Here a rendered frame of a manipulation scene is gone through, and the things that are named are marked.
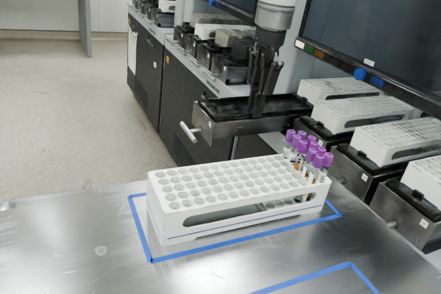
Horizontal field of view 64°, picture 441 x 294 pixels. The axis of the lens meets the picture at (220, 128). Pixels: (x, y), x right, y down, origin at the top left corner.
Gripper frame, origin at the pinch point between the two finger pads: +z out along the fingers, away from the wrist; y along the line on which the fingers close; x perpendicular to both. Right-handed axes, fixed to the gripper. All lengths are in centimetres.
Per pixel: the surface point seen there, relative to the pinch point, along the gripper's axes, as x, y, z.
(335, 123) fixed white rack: -15.0, -15.0, 0.0
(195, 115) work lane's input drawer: 13.3, 8.8, 7.1
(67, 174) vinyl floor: 43, 97, 84
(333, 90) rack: -28.2, 0.9, -1.9
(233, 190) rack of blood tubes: 27.0, -36.1, -3.7
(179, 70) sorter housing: -12, 85, 22
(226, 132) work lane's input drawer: 9.2, -2.2, 7.0
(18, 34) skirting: 66, 355, 78
